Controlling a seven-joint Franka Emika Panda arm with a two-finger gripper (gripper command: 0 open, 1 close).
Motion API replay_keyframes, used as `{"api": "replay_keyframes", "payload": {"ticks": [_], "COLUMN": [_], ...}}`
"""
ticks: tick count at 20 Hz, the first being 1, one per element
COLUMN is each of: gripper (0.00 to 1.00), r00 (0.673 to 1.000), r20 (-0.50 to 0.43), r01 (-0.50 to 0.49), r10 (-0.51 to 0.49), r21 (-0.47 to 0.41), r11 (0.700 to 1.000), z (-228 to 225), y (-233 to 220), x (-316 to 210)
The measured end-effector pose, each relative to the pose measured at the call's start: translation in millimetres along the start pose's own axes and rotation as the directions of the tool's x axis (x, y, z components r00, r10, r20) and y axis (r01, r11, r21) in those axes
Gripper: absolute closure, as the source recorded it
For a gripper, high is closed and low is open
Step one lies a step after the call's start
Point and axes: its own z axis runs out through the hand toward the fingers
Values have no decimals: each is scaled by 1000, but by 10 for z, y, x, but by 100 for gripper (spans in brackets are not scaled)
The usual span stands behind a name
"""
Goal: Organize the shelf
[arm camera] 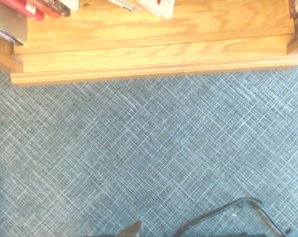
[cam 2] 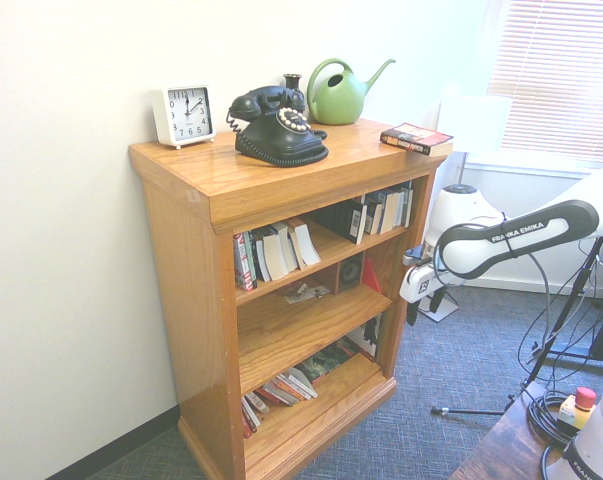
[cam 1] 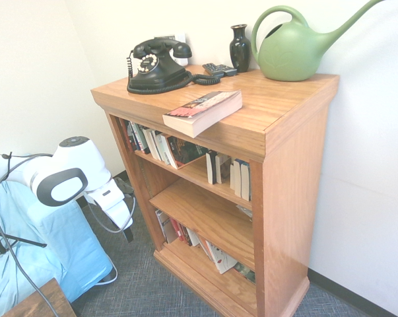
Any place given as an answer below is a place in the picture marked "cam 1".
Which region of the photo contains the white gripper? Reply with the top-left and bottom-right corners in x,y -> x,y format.
84,180 -> 135,244

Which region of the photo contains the red black cover paperback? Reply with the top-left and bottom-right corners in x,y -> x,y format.
162,89 -> 244,139

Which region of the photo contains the white black cover book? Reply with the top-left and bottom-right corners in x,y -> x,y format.
154,209 -> 179,245

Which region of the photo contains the white thin book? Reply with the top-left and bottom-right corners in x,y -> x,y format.
185,227 -> 201,248

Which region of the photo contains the light blue cloth cover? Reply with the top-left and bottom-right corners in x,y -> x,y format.
0,180 -> 119,317

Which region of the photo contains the orange white paperback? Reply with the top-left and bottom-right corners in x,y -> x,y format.
197,234 -> 216,262

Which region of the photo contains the cream pages paperback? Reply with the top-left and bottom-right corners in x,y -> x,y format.
215,152 -> 233,185
142,127 -> 164,162
152,131 -> 172,166
229,158 -> 242,195

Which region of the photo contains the white red print book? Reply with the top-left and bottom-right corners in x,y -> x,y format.
205,240 -> 239,275

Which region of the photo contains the white black spine book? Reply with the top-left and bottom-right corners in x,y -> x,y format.
127,121 -> 144,153

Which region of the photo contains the dark red spine book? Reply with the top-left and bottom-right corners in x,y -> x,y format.
119,118 -> 134,151

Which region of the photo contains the leaning black cover book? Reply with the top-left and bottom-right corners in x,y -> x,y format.
166,134 -> 209,170

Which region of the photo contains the black white paperback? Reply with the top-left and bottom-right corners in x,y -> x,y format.
205,150 -> 218,186

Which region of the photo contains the dark wooden table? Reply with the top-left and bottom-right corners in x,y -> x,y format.
2,277 -> 78,317

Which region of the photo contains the black tripod stand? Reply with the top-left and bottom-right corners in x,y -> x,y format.
0,229 -> 48,262

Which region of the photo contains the camouflage cover book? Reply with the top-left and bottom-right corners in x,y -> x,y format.
232,262 -> 257,285

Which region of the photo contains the blue spine paperback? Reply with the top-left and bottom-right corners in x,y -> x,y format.
234,158 -> 249,200

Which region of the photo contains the black rotary telephone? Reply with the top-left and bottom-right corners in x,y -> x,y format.
125,38 -> 224,96

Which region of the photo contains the wooden bookshelf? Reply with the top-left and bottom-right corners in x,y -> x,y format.
90,64 -> 341,317

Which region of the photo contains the black remote control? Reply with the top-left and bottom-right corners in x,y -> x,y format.
202,62 -> 224,79
215,63 -> 238,77

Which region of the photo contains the black glossy vase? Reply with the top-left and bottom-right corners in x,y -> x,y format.
230,24 -> 251,73

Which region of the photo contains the green plastic watering can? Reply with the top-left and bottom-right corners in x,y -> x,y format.
250,0 -> 387,83

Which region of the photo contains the white frame leg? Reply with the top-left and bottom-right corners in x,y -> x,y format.
95,264 -> 119,286

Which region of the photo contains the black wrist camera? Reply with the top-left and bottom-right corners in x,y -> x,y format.
114,176 -> 135,199

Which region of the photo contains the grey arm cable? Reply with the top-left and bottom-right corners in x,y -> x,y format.
0,152 -> 61,317

